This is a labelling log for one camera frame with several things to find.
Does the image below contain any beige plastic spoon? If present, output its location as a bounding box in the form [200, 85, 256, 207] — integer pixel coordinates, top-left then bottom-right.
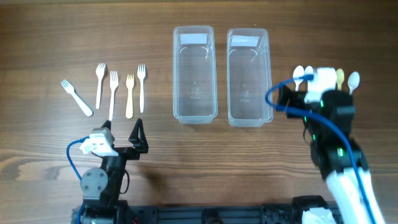
[336, 68, 345, 91]

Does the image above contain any white spoon wide handle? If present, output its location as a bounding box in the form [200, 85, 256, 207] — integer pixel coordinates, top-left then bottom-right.
[304, 66, 313, 78]

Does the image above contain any white spoon thin handle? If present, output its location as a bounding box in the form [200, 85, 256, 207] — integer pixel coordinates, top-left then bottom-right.
[293, 65, 305, 91]

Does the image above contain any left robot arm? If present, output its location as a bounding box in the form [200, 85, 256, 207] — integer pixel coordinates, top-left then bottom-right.
[71, 119, 149, 224]

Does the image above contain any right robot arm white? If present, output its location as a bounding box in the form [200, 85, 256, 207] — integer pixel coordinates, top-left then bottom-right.
[275, 85, 385, 223]

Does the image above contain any clear container left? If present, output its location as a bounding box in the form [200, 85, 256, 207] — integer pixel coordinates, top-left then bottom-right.
[173, 26, 218, 124]

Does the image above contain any clear container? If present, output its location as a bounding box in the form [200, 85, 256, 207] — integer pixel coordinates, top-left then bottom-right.
[227, 28, 274, 128]
[173, 26, 218, 124]

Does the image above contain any clear container right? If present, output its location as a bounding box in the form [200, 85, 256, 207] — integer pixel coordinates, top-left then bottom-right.
[227, 28, 274, 128]

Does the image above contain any white fork far left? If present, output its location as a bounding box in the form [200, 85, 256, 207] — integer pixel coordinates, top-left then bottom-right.
[61, 80, 93, 117]

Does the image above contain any white fork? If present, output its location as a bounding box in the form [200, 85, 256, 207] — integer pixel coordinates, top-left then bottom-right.
[109, 71, 119, 121]
[137, 64, 146, 113]
[61, 80, 93, 117]
[96, 63, 106, 109]

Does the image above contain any white spoon far right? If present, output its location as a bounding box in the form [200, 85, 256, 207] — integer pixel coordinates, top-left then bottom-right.
[348, 72, 360, 95]

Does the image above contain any white fork middle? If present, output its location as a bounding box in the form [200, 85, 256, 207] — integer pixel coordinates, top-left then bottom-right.
[109, 71, 119, 121]

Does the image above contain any beige plastic fork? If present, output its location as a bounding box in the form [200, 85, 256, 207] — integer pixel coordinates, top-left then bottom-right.
[125, 74, 134, 119]

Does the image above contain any white fork right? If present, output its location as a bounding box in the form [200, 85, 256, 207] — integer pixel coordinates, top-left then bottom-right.
[137, 64, 146, 113]

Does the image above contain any left blue cable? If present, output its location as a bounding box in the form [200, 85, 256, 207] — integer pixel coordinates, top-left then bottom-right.
[65, 136, 90, 224]

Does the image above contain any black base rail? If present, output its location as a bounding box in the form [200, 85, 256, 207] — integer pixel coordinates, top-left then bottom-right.
[71, 195, 343, 224]

